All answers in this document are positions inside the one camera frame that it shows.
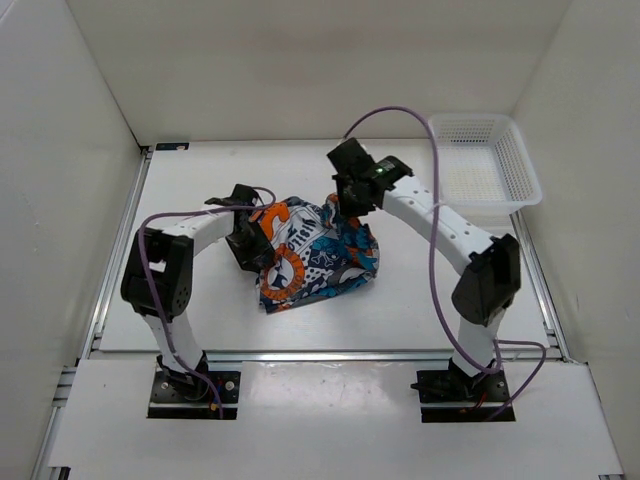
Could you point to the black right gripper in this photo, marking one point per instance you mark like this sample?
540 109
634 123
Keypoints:
346 208

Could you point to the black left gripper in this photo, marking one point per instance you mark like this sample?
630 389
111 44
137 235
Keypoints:
262 246

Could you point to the colourful patterned shorts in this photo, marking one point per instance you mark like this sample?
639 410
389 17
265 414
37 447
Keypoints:
318 253

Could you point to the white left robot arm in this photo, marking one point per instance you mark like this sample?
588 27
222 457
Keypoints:
158 277

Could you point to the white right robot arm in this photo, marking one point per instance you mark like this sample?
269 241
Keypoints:
489 267

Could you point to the small blue label sticker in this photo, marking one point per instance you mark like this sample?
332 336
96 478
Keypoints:
172 146

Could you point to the white plastic mesh basket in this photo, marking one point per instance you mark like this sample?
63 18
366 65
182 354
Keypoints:
484 166

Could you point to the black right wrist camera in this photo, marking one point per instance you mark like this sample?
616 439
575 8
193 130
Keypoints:
350 158

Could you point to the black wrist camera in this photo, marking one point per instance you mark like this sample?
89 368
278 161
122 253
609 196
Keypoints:
244 195
350 158

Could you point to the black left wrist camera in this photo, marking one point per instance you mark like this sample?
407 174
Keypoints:
244 195

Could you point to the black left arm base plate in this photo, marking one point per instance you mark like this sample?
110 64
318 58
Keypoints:
169 400

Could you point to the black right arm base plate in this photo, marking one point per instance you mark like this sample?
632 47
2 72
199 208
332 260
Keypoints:
445 397

